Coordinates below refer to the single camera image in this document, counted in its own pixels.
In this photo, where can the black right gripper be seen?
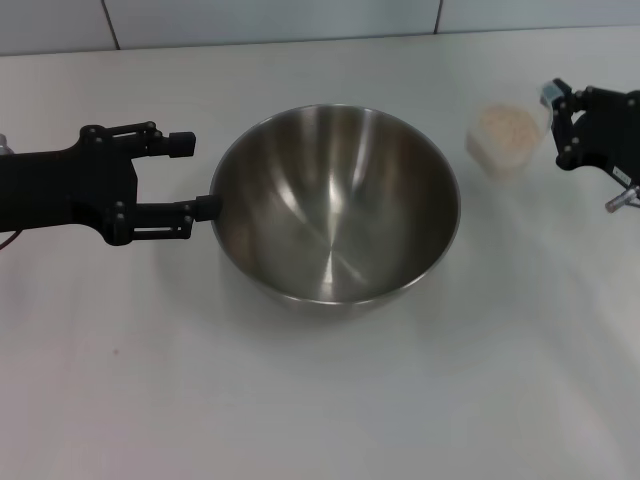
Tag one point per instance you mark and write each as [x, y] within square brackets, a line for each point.
[610, 135]

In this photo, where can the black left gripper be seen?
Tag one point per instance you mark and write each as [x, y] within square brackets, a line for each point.
[60, 192]

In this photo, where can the clear cup of rice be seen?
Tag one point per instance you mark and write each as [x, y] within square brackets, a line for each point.
[505, 130]

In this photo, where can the stainless steel mixing bowl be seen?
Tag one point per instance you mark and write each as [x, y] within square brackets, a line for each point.
[335, 210]

